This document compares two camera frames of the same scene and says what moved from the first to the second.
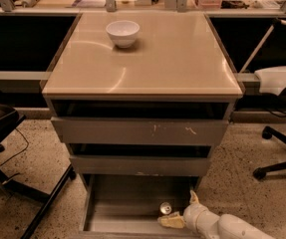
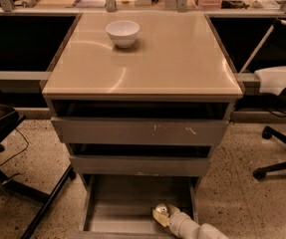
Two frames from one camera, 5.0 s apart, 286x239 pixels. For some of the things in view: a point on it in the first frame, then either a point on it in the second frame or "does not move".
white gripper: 191,216 to 176,220
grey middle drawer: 139,159 does not move
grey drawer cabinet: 141,98 does not move
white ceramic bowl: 123,32 does not move
